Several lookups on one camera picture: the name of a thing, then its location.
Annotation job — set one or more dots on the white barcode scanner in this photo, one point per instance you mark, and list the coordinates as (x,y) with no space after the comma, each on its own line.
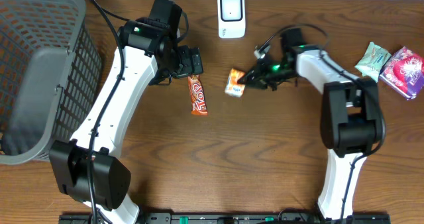
(231,18)

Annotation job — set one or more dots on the purple red snack packet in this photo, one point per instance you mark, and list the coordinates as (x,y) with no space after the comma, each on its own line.
(404,73)

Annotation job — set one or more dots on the small orange snack packet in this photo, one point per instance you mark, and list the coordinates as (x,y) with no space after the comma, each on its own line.
(233,88)

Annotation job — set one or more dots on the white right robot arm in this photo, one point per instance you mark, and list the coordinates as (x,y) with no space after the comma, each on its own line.
(352,125)

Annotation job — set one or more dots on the teal snack packet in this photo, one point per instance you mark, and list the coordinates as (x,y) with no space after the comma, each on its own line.
(373,61)

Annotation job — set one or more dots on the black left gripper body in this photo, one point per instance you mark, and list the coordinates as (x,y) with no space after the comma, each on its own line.
(191,66)

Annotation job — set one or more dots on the black mounting rail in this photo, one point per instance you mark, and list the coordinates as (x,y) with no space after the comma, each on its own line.
(285,217)

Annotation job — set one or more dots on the orange Top chocolate bar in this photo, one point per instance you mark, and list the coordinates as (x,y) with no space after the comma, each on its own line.
(198,102)

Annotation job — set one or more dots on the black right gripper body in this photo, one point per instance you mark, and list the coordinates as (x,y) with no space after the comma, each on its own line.
(265,73)

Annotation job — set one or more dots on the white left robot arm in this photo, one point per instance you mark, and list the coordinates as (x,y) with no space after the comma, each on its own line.
(87,167)

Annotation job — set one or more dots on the dark grey plastic basket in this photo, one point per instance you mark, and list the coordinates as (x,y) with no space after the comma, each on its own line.
(50,72)

